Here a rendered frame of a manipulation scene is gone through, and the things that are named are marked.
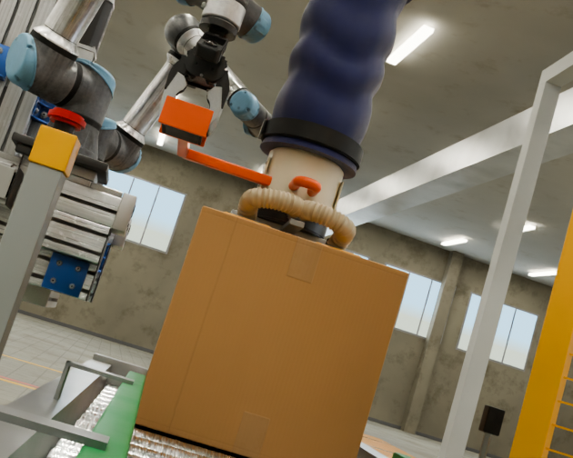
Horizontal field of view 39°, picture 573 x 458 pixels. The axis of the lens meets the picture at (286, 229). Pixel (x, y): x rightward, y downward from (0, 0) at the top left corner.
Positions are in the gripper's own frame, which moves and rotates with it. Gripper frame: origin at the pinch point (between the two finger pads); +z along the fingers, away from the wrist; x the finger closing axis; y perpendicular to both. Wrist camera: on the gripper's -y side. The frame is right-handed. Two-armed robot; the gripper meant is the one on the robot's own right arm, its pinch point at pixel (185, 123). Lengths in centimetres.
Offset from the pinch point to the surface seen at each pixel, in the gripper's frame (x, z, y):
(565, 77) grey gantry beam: -210, -202, 356
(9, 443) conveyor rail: 1, 49, -71
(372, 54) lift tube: -32, -33, 21
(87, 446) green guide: -6, 44, -90
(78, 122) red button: 18.4, 5.2, 4.4
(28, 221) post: 20.6, 25.1, 3.8
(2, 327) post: 18.6, 44.0, 3.8
